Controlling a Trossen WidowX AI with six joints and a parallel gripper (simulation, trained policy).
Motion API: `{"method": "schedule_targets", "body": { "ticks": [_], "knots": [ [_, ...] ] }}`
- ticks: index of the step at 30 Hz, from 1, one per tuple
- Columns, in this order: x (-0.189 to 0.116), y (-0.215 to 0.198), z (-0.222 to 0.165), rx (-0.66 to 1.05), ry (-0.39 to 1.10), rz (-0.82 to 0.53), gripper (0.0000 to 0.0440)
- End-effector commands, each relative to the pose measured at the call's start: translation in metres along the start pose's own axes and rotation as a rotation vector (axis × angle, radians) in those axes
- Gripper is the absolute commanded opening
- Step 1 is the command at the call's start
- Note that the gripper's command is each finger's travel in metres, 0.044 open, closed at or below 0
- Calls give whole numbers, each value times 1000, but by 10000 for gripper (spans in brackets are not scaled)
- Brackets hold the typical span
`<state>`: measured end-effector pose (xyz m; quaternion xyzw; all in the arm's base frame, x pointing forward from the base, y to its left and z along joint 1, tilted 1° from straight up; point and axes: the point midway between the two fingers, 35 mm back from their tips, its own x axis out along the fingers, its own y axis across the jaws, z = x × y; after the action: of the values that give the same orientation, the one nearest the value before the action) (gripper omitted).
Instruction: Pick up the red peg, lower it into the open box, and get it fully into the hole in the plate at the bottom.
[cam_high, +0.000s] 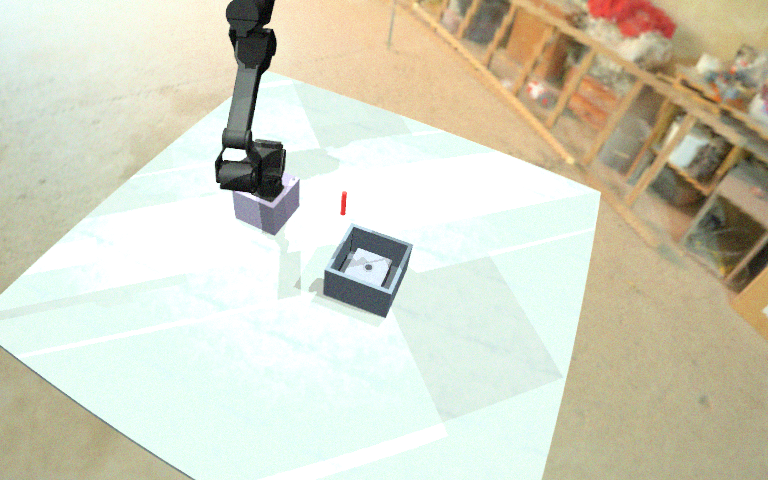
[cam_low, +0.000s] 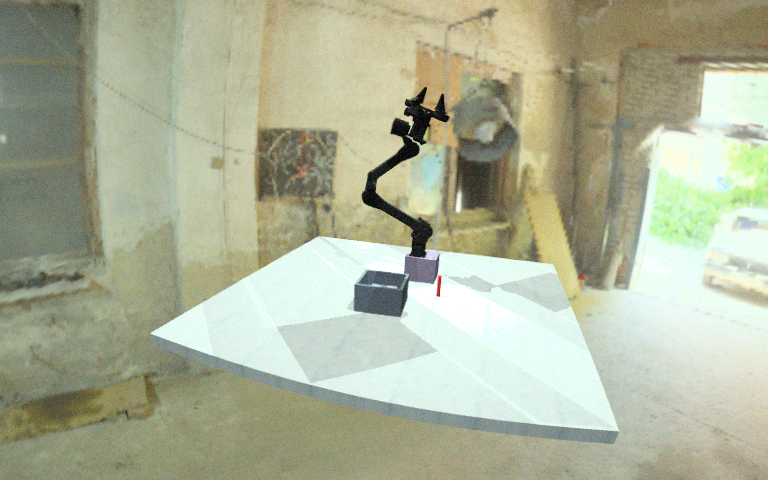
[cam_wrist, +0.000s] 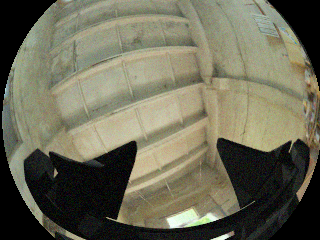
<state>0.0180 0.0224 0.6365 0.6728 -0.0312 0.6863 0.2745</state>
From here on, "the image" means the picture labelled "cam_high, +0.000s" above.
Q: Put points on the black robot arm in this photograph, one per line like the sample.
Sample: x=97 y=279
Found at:
x=261 y=171

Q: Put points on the white square plate with hole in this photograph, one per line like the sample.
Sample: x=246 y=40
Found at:
x=369 y=267

